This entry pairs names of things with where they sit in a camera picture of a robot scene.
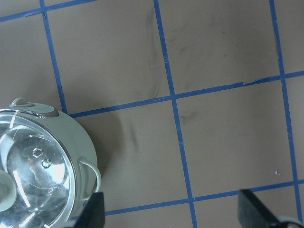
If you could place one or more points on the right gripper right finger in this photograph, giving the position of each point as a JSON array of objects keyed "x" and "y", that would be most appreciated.
[{"x": 252, "y": 213}]

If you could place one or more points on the glass pot lid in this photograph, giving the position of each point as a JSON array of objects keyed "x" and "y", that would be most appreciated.
[{"x": 37, "y": 183}]

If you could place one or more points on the pale green cooking pot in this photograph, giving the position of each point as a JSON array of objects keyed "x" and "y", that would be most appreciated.
[{"x": 76, "y": 141}]

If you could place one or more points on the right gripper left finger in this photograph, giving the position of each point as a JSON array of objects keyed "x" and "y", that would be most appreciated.
[{"x": 92, "y": 216}]

